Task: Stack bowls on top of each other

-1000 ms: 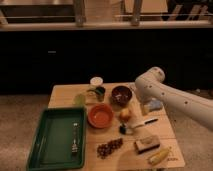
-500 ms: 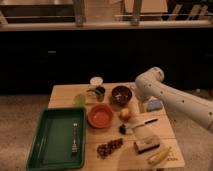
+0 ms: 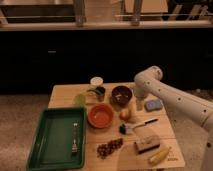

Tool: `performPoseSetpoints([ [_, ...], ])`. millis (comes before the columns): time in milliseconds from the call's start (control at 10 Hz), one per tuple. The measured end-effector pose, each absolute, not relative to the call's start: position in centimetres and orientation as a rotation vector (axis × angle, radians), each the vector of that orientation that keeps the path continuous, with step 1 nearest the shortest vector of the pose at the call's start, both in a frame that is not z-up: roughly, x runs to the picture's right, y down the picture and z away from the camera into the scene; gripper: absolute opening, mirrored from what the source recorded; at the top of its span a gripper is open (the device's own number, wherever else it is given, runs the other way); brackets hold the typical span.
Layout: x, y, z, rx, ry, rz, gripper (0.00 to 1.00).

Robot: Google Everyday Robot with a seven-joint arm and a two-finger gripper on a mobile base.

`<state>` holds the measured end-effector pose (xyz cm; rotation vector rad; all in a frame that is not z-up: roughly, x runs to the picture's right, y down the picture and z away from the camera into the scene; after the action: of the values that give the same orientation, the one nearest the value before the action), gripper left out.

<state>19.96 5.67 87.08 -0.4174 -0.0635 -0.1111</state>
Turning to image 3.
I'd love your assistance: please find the dark brown bowl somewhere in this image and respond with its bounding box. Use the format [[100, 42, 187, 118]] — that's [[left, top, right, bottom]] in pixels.
[[111, 85, 132, 106]]

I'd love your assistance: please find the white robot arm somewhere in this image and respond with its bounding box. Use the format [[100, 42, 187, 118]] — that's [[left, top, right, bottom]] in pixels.
[[134, 66, 213, 171]]

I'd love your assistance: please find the blue sponge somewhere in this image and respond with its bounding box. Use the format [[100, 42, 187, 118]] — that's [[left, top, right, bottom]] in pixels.
[[144, 99, 163, 112]]

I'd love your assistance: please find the yellow apple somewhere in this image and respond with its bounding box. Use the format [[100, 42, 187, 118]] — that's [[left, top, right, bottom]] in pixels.
[[119, 108, 131, 122]]

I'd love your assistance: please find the dark green mug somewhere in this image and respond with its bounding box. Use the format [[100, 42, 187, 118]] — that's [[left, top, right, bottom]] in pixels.
[[88, 86, 106, 102]]

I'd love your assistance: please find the orange bowl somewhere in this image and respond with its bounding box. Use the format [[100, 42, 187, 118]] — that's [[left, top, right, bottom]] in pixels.
[[87, 103, 114, 129]]

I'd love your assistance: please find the white cup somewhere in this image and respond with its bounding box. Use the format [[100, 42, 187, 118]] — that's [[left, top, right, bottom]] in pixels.
[[90, 76, 103, 87]]

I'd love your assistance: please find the bunch of dark grapes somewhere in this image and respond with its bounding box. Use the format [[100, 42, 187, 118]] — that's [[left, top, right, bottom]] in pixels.
[[97, 138, 123, 159]]

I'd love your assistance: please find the metal fork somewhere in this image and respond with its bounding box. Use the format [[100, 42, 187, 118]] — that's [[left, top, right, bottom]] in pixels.
[[72, 122, 78, 154]]

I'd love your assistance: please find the green plastic tray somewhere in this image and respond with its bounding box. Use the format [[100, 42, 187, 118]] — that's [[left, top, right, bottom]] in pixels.
[[26, 107, 86, 171]]

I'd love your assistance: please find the black handled dish brush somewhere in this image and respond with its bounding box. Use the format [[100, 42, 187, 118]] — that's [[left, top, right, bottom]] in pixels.
[[119, 118, 157, 135]]

